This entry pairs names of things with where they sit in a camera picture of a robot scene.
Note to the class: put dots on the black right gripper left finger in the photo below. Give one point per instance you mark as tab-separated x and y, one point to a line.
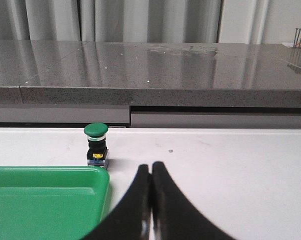
130	219

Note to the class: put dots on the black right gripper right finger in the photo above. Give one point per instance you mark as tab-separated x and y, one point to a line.
174	216

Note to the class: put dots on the green mushroom push button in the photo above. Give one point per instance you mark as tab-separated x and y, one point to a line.
98	153

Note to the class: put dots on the green plastic tray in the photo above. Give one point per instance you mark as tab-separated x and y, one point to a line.
51	203

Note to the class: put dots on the grey stone counter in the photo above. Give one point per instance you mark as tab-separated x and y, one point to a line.
149	85

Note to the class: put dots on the grey curtain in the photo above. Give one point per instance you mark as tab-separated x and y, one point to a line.
146	21

